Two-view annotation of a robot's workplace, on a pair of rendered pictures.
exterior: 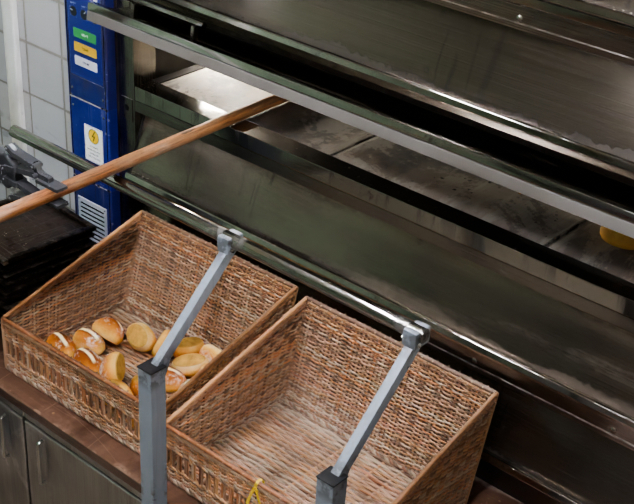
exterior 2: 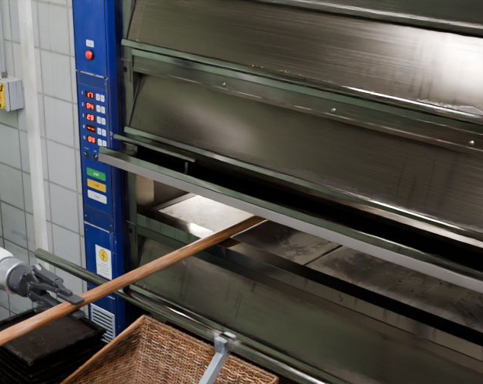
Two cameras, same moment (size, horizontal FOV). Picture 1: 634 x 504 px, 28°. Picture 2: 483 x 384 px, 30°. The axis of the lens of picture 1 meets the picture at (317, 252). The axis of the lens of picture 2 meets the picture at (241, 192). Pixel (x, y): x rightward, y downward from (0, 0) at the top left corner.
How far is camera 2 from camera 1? 0.43 m
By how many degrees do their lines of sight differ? 9
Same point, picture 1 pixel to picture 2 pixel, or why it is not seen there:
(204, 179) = (196, 288)
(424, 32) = (385, 159)
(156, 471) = not seen: outside the picture
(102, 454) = not seen: outside the picture
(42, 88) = (61, 218)
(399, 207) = (366, 308)
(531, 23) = (482, 147)
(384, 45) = (350, 171)
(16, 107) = (40, 233)
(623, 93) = not seen: outside the picture
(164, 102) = (161, 225)
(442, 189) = (401, 291)
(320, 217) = (296, 318)
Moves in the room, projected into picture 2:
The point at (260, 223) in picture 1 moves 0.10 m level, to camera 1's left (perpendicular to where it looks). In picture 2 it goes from (244, 324) to (209, 323)
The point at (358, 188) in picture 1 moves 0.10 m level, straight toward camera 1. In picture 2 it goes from (330, 292) to (331, 311)
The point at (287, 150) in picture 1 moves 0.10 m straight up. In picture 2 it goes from (267, 262) to (267, 228)
